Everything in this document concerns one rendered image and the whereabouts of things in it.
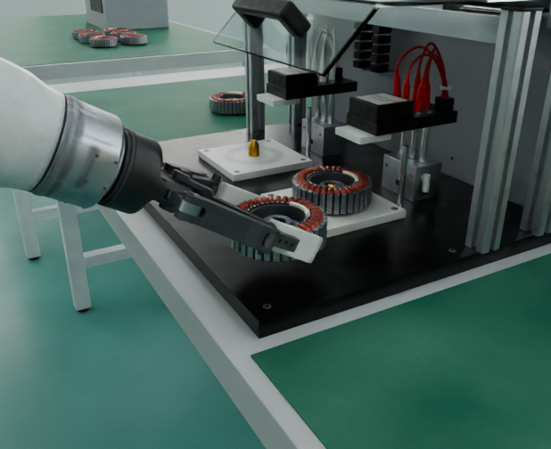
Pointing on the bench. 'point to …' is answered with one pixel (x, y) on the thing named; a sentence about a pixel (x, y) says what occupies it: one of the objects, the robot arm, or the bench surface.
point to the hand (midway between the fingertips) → (275, 224)
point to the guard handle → (290, 14)
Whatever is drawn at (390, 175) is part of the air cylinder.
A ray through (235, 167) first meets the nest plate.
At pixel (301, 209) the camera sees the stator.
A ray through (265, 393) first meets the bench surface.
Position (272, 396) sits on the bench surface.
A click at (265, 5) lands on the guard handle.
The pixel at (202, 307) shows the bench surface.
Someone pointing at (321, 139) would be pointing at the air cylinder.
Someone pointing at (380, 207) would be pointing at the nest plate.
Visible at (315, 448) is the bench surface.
